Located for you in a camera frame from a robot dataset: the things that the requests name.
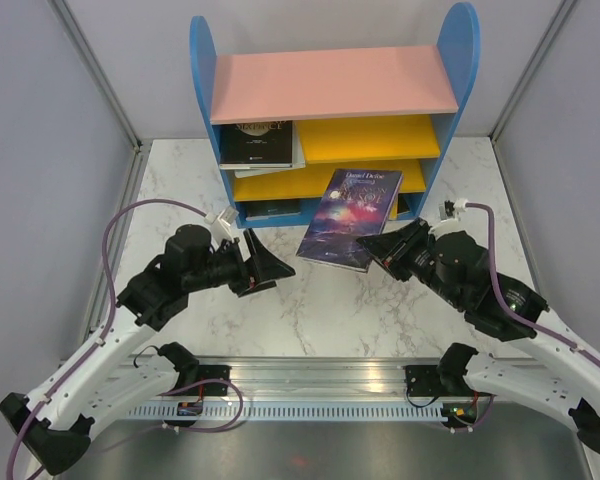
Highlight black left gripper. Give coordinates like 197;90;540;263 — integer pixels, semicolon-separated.
184;228;295;297

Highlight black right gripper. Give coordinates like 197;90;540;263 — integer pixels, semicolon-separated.
357;215;465;307

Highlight dark green Alice Wonderland book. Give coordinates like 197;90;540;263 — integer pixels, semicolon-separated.
396;194;412;219

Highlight purple Robinson Crusoe book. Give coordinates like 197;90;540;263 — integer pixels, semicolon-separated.
296;169;403;272

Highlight teal ocean cover book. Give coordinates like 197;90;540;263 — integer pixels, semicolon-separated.
244;199;301;220

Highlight pale grey Gatsby book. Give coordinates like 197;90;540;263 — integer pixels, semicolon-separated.
232;121;306;178

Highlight black Moon and Sixpence book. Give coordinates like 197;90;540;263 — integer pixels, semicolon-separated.
219;121;293;170

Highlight yellow Little Prince book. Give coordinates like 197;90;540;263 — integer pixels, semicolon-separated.
388;196;399;221

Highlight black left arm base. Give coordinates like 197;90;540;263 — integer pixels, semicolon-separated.
158;342;231;399

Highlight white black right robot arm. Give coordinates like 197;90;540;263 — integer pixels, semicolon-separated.
356;219;600;455

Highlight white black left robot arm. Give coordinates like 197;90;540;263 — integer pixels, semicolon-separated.
0;225;295;475

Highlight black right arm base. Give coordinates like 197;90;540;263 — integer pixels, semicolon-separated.
403;343;478;403

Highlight blue pink yellow shelf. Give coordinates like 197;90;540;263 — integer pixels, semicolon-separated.
189;2;481;228

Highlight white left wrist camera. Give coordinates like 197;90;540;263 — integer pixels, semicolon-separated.
204;205;238;246

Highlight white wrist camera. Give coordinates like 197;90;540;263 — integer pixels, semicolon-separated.
429;198;469;240
204;205;238;246

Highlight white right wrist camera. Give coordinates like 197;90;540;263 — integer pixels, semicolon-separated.
429;198;469;240

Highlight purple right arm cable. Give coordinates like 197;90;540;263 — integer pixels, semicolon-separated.
467;202;600;391

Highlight light blue slotted cable duct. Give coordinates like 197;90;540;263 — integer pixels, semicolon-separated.
126;400;469;422

